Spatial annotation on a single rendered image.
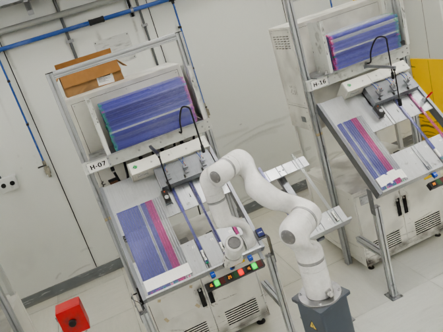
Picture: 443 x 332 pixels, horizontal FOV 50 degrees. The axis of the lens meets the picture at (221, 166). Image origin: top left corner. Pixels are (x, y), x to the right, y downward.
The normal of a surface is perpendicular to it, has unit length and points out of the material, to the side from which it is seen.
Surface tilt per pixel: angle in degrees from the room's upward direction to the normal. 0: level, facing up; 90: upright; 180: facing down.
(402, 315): 0
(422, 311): 0
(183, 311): 90
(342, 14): 90
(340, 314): 90
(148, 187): 44
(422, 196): 90
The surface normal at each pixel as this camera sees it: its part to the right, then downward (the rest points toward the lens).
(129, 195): 0.02, -0.50
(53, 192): 0.32, 0.22
